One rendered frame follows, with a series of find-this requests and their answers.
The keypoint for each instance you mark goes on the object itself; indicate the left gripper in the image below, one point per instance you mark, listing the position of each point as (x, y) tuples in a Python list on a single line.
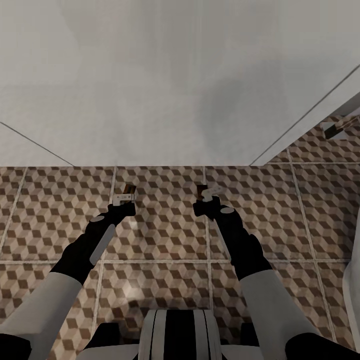
[(125, 210)]

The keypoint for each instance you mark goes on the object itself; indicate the mousetrap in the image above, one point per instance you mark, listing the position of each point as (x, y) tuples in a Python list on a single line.
[(129, 189), (200, 188)]

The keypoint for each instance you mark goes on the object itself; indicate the furniture sink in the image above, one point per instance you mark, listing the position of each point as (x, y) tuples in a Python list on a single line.
[(126, 83)]

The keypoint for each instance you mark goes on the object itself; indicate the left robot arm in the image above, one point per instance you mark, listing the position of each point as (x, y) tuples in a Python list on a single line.
[(30, 331)]

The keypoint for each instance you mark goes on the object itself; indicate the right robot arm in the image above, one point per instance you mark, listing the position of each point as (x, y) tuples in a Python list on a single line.
[(283, 330)]

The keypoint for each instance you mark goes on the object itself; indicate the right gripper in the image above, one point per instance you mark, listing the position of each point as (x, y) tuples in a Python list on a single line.
[(202, 207)]

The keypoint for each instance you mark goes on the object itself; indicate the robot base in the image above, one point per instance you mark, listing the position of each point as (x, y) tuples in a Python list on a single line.
[(105, 345)]

